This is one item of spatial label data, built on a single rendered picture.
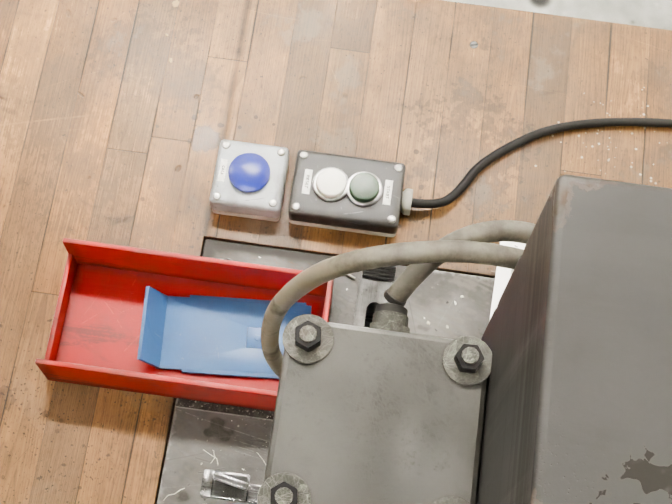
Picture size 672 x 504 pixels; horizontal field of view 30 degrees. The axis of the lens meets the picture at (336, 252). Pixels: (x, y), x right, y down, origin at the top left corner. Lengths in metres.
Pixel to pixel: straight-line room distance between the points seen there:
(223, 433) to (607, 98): 0.51
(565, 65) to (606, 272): 0.91
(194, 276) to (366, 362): 0.66
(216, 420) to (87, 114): 0.34
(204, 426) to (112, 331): 0.13
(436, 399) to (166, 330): 0.66
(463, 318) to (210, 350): 0.24
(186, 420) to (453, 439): 0.65
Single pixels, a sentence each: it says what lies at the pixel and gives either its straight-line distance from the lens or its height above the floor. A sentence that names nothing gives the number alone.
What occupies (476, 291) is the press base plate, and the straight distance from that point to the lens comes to 1.21.
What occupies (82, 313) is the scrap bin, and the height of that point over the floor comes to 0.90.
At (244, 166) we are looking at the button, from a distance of 1.20.
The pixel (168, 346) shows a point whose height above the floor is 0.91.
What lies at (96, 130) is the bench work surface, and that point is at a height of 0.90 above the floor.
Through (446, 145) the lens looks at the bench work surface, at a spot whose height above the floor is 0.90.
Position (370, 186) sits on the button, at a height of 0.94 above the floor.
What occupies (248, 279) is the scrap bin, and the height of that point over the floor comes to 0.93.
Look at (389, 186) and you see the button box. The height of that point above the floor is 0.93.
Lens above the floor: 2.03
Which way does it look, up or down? 70 degrees down
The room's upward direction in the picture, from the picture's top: 4 degrees clockwise
